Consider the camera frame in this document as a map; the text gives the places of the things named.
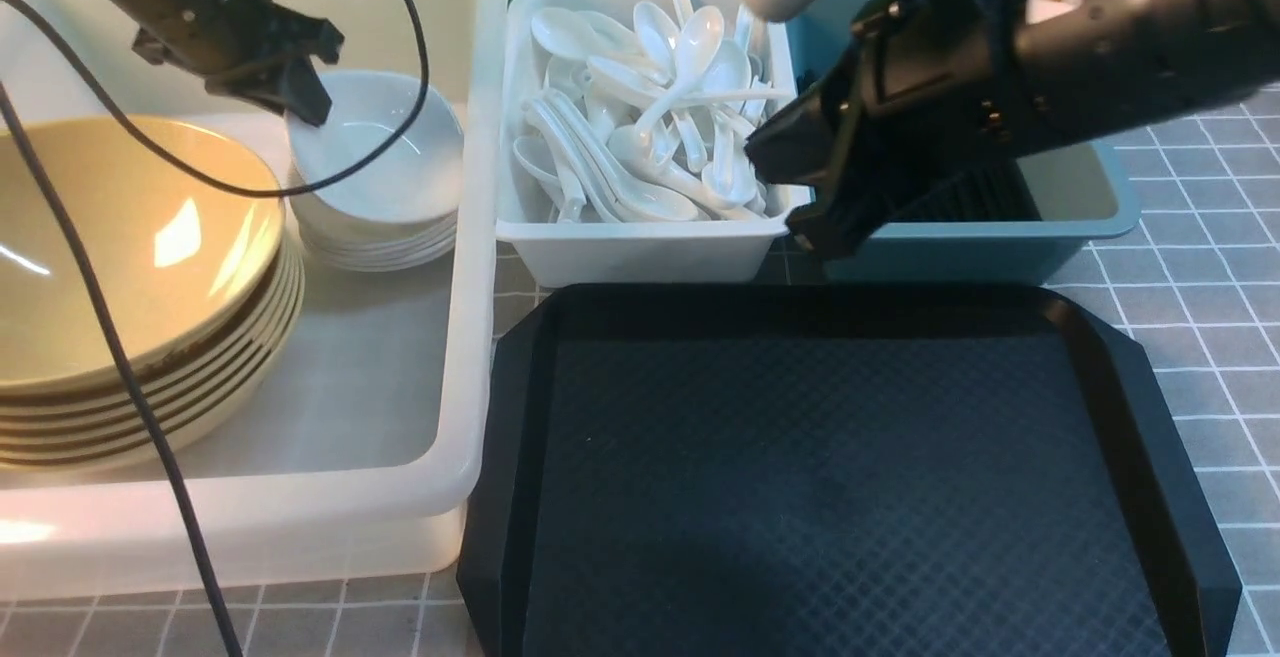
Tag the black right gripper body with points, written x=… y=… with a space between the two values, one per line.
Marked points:
x=926 y=90

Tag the pile of white spoons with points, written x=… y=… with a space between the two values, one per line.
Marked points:
x=591 y=72

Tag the white sauce dish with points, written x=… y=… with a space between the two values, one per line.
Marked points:
x=419 y=177

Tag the tan noodle bowl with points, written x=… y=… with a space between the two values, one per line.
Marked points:
x=174 y=257

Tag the white spoon bin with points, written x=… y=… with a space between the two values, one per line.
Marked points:
x=564 y=254

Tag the large white plastic bin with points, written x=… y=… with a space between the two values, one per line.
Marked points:
x=357 y=453

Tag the black plastic serving tray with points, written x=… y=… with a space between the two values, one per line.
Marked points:
x=836 y=470

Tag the bottom stacked tan bowl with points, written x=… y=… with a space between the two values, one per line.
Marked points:
x=230 y=402

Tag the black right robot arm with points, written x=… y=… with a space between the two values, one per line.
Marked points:
x=1092 y=68

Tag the pile of black chopsticks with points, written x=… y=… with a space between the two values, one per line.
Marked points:
x=996 y=193

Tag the teal chopstick bin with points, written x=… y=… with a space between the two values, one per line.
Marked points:
x=1081 y=193

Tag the white ceramic soup spoon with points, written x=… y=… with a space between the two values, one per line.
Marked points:
x=695 y=46

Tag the stack of white sauce dishes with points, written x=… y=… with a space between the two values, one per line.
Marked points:
x=350 y=244

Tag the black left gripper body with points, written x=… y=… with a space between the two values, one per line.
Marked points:
x=228 y=38

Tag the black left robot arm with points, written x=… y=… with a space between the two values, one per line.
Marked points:
x=223 y=38

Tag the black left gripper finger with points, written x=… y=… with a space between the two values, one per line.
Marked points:
x=279 y=85

